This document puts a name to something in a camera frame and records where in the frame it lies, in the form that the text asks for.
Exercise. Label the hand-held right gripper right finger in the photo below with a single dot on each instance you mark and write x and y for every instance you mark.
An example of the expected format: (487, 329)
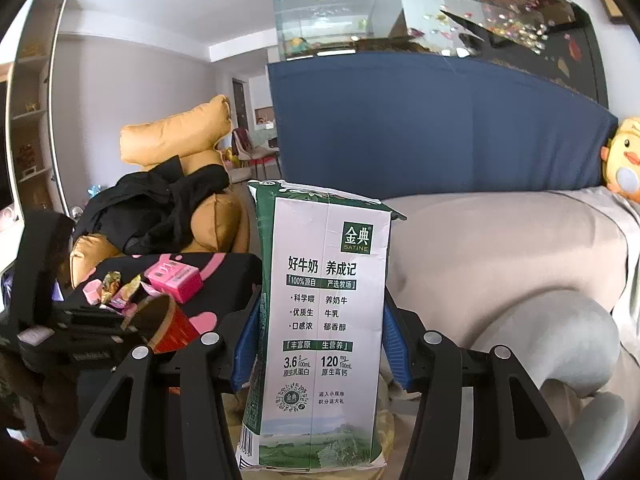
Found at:
(396, 345)

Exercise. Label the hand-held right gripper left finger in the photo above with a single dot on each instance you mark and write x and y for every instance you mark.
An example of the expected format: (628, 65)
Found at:
(246, 345)

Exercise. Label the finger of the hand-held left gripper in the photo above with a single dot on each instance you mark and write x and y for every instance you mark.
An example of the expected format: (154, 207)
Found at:
(95, 317)

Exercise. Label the red paper cup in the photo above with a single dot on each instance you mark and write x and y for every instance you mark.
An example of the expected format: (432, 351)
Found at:
(167, 330)

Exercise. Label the green and white milk carton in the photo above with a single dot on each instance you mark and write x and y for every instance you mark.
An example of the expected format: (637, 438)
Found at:
(325, 310)

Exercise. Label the person's left forearm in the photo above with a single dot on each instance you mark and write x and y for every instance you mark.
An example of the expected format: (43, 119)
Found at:
(25, 460)

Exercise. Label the pink wrapper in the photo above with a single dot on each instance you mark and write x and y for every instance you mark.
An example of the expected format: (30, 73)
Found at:
(92, 292)

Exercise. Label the yellow snack packet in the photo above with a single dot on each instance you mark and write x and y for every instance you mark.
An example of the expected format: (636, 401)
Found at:
(122, 290)

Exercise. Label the black tablecloth with pink hearts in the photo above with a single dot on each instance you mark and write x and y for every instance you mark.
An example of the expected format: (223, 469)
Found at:
(225, 280)

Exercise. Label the pink plastic box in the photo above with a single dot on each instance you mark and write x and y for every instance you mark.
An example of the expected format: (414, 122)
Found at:
(175, 280)

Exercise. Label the black clothing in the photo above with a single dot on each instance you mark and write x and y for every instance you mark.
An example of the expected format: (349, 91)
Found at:
(145, 200)

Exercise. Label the beige blanket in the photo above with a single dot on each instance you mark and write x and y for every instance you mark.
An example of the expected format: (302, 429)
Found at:
(490, 245)

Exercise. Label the white shelf unit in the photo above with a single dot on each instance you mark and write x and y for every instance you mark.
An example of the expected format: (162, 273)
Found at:
(35, 110)

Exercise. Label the grey cushion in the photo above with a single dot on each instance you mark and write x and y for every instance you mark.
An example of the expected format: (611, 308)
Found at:
(560, 340)

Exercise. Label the yellow armchair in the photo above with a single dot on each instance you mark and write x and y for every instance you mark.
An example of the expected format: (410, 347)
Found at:
(175, 130)

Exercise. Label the dining chair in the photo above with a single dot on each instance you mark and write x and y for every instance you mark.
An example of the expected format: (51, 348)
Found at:
(247, 147)

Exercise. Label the dark blue cloth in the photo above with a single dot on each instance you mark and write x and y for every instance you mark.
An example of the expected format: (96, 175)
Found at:
(425, 125)

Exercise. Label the yellow duck plush toy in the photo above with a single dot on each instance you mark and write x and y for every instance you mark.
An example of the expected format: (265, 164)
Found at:
(625, 160)

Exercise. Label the glass fish tank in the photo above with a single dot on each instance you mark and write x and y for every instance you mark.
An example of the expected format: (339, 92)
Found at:
(425, 5)

